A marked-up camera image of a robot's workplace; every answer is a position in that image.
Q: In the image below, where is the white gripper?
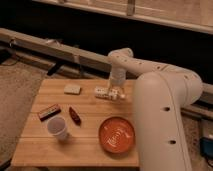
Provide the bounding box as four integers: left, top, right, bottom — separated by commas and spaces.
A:
107, 67, 126, 99

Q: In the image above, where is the white patterned bottle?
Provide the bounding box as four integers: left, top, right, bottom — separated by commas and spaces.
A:
94, 87, 125, 100

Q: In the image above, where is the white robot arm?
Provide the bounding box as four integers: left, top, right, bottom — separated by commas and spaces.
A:
108, 48, 203, 171

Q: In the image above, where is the orange bowl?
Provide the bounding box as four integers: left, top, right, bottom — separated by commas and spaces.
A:
98, 117, 135, 154

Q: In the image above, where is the wooden table board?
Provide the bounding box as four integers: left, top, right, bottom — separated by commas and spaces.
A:
12, 79, 138, 167

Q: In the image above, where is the brown chocolate bar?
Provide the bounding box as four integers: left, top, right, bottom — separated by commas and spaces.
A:
38, 104, 61, 121

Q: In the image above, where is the white plastic cup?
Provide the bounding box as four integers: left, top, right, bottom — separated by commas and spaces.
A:
47, 116, 68, 141

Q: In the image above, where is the blue box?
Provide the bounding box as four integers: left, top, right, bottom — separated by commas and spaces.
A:
200, 137, 213, 159

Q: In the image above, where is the grey metal rail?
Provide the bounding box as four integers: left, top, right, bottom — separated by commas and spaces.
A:
0, 28, 213, 106

